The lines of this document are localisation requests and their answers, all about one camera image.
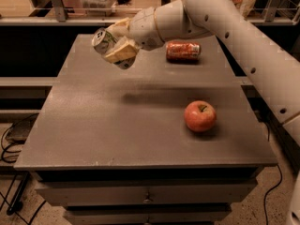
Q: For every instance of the green white 7up can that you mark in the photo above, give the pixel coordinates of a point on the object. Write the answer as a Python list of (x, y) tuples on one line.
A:
[(102, 41)]

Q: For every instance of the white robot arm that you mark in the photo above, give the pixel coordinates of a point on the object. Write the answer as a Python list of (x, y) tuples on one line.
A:
[(274, 73)]

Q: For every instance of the black power adapter box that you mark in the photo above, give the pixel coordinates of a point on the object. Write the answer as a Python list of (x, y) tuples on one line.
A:
[(19, 131)]

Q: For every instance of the grey drawer cabinet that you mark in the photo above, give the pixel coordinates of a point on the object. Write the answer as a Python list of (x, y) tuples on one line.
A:
[(111, 146)]

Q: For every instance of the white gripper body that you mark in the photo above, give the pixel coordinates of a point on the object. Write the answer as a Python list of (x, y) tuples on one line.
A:
[(142, 26)]

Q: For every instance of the metal shelf rail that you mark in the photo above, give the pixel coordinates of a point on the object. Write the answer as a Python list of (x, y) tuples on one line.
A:
[(17, 12)]

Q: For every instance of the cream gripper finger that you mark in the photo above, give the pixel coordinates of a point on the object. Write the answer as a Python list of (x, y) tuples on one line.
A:
[(120, 29), (124, 49)]

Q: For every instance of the clear plastic container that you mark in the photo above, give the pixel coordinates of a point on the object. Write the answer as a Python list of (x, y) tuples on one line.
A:
[(102, 8)]

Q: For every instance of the orange soda can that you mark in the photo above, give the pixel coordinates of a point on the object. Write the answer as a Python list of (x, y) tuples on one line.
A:
[(181, 50)]

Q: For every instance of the red apple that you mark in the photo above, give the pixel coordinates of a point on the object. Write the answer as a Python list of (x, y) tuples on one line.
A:
[(200, 116)]

